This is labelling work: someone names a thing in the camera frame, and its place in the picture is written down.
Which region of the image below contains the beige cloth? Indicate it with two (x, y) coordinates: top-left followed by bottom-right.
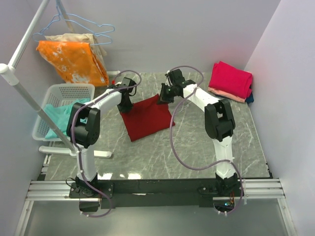
(45, 33), (107, 68)

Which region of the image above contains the aluminium frame rail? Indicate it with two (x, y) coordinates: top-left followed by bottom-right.
(15, 178), (285, 236)

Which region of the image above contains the folded pink t shirt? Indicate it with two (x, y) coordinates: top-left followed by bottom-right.
(209, 61), (253, 99)

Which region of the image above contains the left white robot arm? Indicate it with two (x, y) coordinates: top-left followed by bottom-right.
(66, 77), (136, 198)

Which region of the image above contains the white clothes rack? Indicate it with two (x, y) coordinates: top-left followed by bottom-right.
(0, 0), (114, 161)

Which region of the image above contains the folded salmon t shirt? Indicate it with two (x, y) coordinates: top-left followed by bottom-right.
(208, 86), (248, 103)

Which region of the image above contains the white laundry basket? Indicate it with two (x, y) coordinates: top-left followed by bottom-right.
(32, 84), (95, 142)

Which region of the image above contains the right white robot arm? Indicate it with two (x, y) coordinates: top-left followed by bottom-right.
(157, 67), (237, 196)

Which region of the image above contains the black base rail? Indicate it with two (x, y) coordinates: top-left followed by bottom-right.
(68, 177), (247, 212)

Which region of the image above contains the teal t shirt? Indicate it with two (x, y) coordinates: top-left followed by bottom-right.
(44, 98), (91, 136)

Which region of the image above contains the folded navy t shirt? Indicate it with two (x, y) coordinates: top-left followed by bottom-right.
(245, 88), (254, 104)

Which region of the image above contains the dark red t shirt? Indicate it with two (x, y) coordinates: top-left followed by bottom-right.
(120, 94), (172, 142)

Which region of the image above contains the orange patterned cloth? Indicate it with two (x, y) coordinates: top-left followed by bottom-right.
(36, 40), (109, 87)

